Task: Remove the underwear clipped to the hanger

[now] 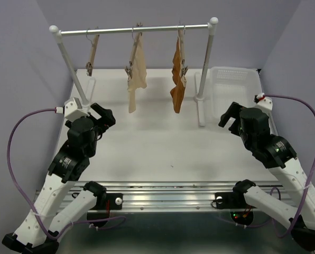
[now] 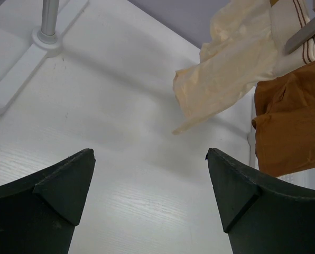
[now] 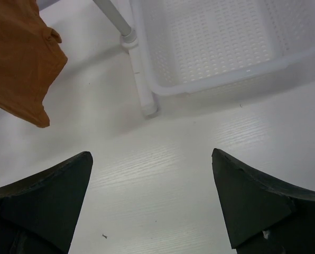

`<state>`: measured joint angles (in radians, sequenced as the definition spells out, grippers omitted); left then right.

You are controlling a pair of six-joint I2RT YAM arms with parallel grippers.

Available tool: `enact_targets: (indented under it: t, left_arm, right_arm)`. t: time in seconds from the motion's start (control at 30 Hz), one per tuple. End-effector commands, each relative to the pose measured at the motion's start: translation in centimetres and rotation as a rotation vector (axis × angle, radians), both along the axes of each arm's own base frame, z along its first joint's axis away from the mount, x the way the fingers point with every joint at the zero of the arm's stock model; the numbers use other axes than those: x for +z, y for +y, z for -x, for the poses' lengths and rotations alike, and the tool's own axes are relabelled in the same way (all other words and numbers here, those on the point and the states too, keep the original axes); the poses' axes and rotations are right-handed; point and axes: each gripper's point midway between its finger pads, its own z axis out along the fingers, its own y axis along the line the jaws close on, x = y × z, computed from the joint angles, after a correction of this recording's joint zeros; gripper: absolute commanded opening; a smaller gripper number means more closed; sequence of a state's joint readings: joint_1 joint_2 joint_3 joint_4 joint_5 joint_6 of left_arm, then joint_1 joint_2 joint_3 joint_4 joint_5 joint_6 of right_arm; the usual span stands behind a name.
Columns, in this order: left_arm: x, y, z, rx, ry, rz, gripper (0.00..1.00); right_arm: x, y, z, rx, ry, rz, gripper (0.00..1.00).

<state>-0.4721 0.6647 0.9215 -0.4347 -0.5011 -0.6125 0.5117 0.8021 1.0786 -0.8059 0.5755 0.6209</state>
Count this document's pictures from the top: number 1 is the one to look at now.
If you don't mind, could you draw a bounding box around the white plastic basket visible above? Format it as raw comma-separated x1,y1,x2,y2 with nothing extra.
209,67,263,119

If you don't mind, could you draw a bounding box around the wooden hanger with cream underwear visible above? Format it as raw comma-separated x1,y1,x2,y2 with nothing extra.
125,28,142,78

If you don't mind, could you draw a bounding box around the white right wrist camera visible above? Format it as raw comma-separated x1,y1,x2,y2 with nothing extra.
254,93,273,114

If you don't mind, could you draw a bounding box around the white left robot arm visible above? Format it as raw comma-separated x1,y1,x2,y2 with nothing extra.
2,101,116,253

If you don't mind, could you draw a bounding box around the cream underwear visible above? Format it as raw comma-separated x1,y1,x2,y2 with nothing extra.
127,36,147,113

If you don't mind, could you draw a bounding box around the wooden hanger with brown underwear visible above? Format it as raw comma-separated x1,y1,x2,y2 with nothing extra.
176,24,190,87

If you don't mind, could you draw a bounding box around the purple cable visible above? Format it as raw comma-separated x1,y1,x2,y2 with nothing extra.
6,107,127,241
235,94,315,239

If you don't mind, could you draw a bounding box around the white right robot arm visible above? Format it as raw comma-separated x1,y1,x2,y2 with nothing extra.
211,102,315,251

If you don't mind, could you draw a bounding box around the empty wooden clip hanger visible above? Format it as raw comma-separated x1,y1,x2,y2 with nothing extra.
86,34,99,77

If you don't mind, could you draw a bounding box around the white metal clothes rack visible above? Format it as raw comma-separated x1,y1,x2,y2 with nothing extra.
49,17,219,127

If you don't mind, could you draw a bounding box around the brown underwear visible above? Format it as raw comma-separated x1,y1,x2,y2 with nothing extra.
170,38,187,114

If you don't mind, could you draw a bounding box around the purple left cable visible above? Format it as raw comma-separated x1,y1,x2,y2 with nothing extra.
6,107,127,241

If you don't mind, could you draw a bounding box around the aluminium mounting rail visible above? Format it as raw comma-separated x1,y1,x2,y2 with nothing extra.
33,181,315,215

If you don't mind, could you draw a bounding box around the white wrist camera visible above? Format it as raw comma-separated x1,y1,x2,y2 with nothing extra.
254,93,273,114
63,97,89,122

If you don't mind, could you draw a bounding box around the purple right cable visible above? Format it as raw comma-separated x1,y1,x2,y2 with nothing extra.
235,94,315,239

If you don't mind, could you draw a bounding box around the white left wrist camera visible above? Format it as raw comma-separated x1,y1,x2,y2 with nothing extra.
63,97,89,122

